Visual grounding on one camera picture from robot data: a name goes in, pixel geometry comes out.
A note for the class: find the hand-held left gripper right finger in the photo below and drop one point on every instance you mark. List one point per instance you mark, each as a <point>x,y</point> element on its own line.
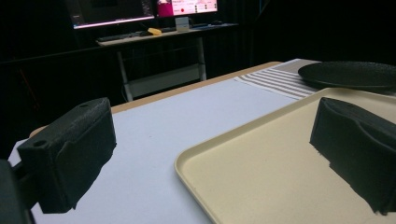
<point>358,146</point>

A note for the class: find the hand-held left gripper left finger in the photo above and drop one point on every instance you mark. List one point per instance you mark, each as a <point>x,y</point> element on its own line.
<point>67,155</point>

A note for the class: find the black round plate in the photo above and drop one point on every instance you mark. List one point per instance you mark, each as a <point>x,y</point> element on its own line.
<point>348,75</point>

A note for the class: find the beige plastic tray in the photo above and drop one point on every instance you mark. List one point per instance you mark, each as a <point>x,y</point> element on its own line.
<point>280,174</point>

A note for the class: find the striped grey white cloth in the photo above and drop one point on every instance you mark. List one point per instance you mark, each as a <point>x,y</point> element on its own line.
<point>277,81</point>

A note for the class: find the white-legged desk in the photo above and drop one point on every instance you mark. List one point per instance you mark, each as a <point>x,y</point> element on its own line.
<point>162,56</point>

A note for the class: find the dark computer monitor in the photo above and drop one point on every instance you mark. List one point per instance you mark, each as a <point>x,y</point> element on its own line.
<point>109,11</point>

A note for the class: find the yellow object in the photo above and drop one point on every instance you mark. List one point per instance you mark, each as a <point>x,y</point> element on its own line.
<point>154,31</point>

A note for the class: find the small white box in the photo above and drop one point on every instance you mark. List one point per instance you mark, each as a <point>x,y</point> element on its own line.
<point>182,24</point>

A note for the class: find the pink-lit computer monitor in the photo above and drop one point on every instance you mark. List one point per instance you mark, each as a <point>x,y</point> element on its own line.
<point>186,6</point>

